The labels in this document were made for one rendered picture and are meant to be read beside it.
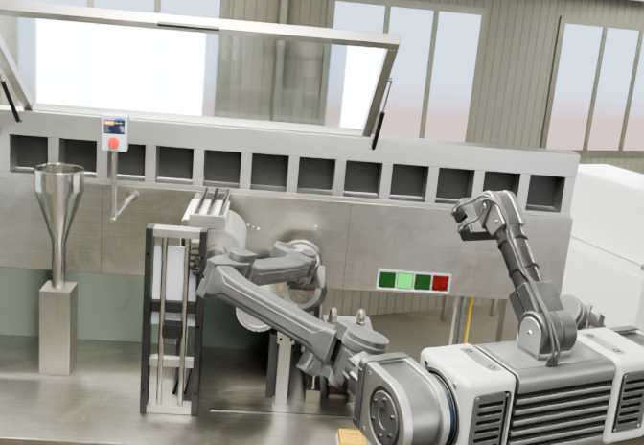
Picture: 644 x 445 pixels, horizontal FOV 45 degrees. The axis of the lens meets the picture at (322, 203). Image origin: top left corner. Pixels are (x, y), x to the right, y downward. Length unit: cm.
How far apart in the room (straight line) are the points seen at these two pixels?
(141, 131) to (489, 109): 350
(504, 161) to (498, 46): 304
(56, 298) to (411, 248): 113
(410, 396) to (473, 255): 151
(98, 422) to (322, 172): 104
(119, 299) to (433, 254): 106
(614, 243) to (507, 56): 186
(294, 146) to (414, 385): 141
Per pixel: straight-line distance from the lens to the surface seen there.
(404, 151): 252
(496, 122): 567
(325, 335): 139
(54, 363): 251
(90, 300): 270
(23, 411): 235
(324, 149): 249
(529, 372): 125
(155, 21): 208
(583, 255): 431
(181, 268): 215
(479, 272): 267
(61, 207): 233
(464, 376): 119
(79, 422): 228
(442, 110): 537
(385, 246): 258
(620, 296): 415
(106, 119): 220
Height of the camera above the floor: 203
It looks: 14 degrees down
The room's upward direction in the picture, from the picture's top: 5 degrees clockwise
